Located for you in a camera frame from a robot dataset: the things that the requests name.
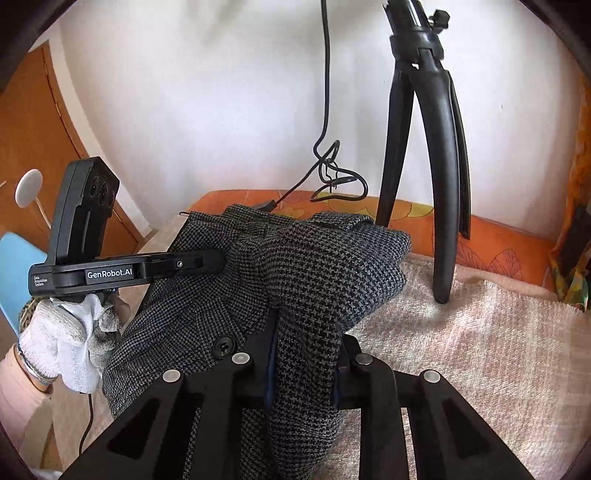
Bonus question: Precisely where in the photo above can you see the wooden door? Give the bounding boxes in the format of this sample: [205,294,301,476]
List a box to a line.
[0,42,146,259]

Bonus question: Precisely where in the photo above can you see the pink checked bed blanket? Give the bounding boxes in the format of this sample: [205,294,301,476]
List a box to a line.
[45,211,588,480]

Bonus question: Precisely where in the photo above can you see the grey houndstooth pants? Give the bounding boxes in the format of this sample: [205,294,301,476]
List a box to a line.
[102,205,412,479]

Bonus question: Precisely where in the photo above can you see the black ring light cable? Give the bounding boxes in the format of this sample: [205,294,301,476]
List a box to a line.
[261,0,370,214]

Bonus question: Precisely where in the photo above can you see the black mini tripod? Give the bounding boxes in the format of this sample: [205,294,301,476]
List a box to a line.
[376,1,471,304]

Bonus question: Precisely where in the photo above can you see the orange floral cloth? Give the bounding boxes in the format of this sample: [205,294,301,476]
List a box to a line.
[549,85,590,311]

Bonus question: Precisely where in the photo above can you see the left forearm pink sleeve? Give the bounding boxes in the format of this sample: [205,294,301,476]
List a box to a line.
[0,345,52,450]

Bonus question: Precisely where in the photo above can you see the left white gloved hand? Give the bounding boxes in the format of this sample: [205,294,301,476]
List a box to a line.
[16,294,130,394]

